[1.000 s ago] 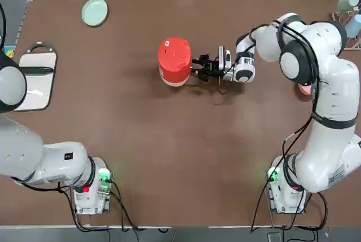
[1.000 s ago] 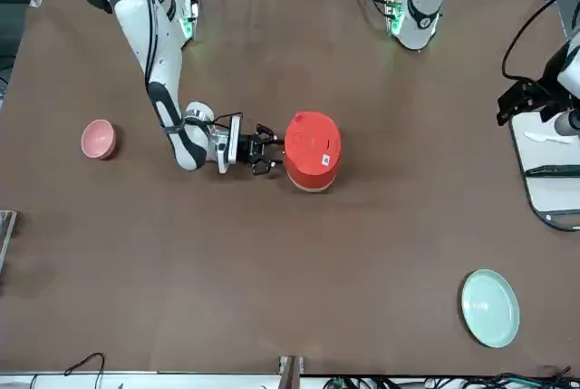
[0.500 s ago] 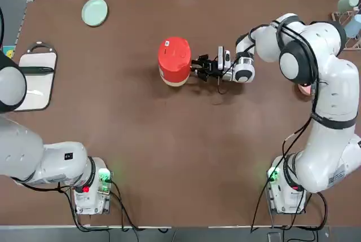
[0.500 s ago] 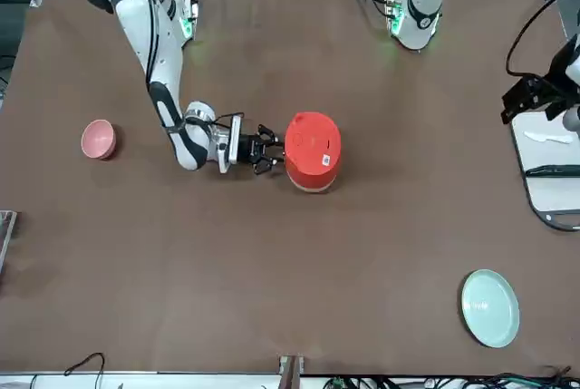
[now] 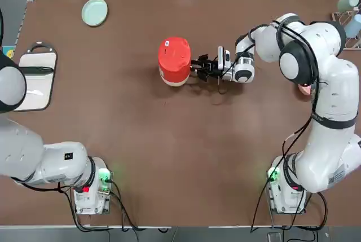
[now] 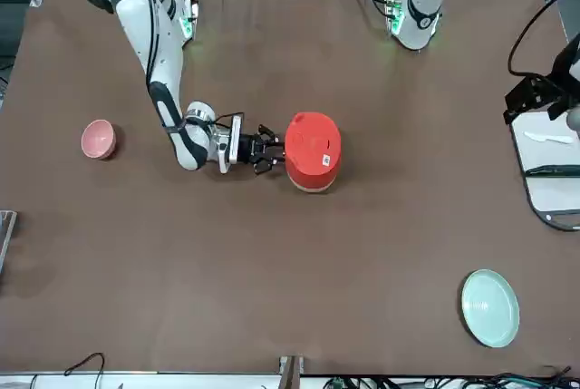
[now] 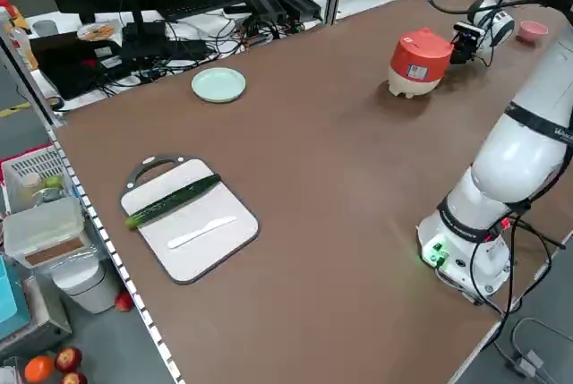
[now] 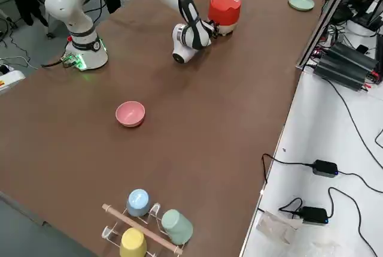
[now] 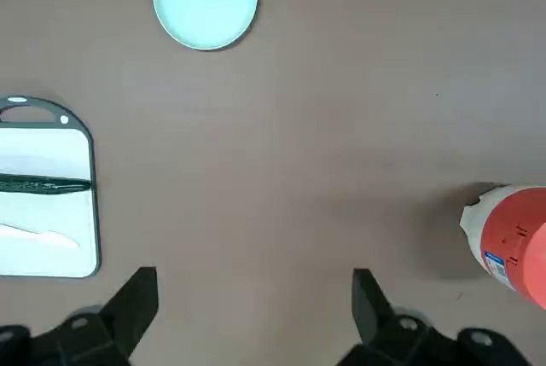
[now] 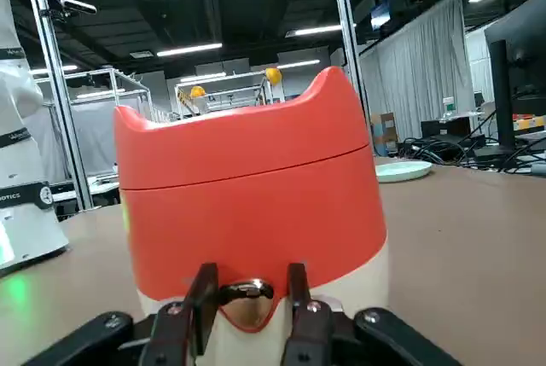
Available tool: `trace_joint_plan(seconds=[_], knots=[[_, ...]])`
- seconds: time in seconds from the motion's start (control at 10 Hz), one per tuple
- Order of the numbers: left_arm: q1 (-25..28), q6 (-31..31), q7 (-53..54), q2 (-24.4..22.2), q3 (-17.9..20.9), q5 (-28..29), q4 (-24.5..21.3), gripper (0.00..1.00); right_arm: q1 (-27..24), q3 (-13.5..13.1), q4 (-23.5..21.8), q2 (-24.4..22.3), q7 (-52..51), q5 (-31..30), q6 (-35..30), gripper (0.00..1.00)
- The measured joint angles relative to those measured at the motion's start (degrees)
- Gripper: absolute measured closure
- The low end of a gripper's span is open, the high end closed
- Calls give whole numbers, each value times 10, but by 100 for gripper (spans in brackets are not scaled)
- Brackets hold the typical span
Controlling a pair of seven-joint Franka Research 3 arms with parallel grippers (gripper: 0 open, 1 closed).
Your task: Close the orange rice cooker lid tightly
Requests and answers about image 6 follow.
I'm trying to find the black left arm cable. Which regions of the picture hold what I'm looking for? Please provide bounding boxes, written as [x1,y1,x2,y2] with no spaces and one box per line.
[507,0,580,80]

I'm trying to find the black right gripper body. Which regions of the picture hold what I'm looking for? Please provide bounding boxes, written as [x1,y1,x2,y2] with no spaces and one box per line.
[237,133,263,166]

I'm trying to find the clear acrylic stand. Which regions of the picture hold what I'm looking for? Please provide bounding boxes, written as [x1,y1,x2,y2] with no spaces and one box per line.
[0,209,18,275]

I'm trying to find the black knife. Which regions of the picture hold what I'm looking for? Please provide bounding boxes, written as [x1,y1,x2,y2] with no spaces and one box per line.
[523,164,580,178]

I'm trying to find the white cutting board dark rim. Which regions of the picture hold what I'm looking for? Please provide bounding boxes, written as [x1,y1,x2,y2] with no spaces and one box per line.
[509,110,580,232]

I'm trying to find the grey metal table post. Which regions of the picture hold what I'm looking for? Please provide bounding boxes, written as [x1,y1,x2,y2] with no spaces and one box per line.
[277,354,305,389]

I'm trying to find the tangled black cables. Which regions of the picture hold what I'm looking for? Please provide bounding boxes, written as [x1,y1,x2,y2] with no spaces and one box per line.
[316,364,580,389]

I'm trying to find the light green plate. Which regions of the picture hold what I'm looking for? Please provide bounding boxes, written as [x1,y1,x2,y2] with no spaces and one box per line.
[460,268,521,348]

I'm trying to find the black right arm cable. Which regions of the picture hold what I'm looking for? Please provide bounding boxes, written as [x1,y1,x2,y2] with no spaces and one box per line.
[135,0,248,136]

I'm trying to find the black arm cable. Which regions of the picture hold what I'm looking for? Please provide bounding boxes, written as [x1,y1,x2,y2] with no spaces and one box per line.
[507,0,580,80]
[135,0,248,136]

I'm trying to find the white plastic knife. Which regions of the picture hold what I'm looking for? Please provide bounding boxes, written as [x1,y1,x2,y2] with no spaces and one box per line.
[524,130,575,144]

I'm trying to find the pink bowl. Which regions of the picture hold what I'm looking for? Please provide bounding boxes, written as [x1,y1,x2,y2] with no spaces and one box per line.
[80,119,119,161]

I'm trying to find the orange rice cooker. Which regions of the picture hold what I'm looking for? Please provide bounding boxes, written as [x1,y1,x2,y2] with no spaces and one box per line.
[284,111,343,194]

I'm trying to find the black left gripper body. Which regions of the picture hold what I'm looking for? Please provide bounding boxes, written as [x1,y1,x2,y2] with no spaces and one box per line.
[555,34,580,112]

